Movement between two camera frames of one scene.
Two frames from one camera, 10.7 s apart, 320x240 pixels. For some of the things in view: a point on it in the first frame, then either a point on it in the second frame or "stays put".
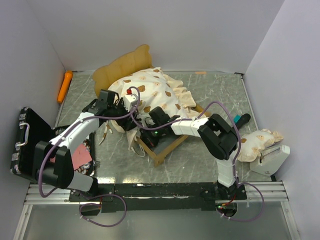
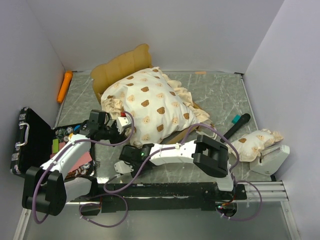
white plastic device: (271, 158) stays put
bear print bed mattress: (151, 88) stays put
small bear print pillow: (253, 143) stays put
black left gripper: (127, 124) → (119, 137)
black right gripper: (147, 139) → (136, 169)
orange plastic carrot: (66, 83) stays put
